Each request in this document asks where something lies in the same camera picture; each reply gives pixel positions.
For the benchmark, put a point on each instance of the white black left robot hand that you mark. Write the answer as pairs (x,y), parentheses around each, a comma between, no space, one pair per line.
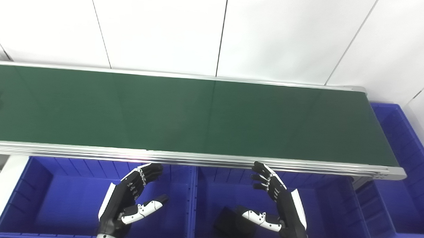
(117,200)

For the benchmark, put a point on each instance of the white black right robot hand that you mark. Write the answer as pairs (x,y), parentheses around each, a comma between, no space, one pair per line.
(290,215)

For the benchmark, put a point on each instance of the blue plastic bin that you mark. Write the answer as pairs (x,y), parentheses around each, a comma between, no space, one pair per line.
(405,199)
(329,213)
(65,205)

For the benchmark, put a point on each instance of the black flat part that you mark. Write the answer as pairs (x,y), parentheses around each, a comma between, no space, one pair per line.
(230,223)

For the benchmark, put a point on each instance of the green conveyor belt aluminium frame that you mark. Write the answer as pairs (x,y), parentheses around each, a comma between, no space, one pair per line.
(198,114)

